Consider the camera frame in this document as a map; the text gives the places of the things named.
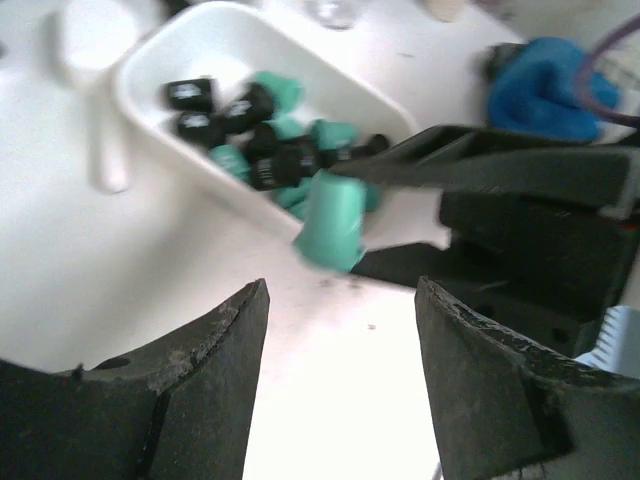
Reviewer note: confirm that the teal coffee capsule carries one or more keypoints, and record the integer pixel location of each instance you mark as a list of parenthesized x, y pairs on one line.
[(286, 92), (330, 135), (373, 198), (331, 234), (294, 199), (231, 160)]

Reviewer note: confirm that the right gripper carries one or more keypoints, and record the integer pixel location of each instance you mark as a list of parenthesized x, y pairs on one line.
[(545, 232)]

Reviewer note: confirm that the black coffee capsule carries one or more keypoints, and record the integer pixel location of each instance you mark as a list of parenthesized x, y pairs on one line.
[(201, 129), (375, 145), (256, 105), (286, 167), (263, 143), (199, 94)]

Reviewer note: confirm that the blue cloth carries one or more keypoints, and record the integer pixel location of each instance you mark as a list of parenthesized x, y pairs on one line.
[(531, 90)]

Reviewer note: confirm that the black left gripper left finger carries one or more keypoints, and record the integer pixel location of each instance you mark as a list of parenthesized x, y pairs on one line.
[(179, 407)]

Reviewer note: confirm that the white plastic scoop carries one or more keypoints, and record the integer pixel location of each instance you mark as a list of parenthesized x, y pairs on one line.
[(92, 37)]

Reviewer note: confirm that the white storage basket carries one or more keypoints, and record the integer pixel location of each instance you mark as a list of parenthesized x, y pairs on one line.
[(230, 42)]

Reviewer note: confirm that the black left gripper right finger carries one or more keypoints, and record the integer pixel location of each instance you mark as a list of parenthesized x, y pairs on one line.
[(505, 407)]

